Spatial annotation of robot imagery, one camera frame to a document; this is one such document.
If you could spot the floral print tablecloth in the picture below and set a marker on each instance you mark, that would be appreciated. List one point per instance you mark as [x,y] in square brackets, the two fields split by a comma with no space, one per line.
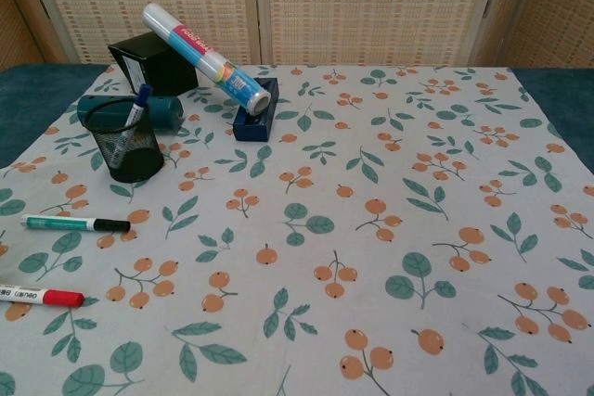
[325,229]

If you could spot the blue marker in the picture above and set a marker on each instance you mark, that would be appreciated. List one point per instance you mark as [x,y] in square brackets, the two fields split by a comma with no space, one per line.
[139,106]

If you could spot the food wrap roll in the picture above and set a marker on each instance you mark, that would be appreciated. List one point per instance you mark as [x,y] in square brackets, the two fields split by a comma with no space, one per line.
[199,50]

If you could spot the black rectangular box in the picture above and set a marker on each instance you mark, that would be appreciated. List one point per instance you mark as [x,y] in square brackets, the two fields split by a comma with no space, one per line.
[162,71]

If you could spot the teal whiteboard marker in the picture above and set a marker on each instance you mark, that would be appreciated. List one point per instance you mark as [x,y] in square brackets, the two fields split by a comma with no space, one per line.
[60,222]

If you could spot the woven bamboo folding screen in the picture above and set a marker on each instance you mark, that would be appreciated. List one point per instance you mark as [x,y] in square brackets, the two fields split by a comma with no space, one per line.
[325,6]

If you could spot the red whiteboard marker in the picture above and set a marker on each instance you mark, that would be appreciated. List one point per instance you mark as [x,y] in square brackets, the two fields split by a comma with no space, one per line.
[60,297]

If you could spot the navy blue rectangular tray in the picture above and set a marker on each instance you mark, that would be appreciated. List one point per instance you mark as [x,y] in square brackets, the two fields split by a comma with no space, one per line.
[253,132]

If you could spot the teal cylinder with holes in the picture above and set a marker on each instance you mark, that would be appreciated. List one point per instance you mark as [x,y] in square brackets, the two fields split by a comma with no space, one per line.
[169,111]

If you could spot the black mesh pen holder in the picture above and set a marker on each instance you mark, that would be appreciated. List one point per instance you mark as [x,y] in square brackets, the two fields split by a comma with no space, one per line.
[139,155]

